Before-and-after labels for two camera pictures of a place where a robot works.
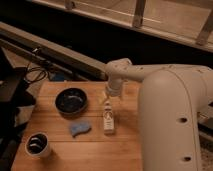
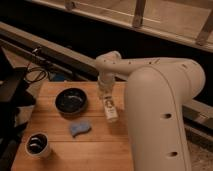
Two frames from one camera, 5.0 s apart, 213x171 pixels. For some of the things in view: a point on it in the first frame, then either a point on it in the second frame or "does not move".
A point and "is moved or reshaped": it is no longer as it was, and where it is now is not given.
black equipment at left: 15,94 does not move
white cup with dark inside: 37,144 does not move
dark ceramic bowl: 71,101 does not move
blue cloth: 80,127 does not move
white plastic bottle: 108,118 is moved or reshaped
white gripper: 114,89 to 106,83
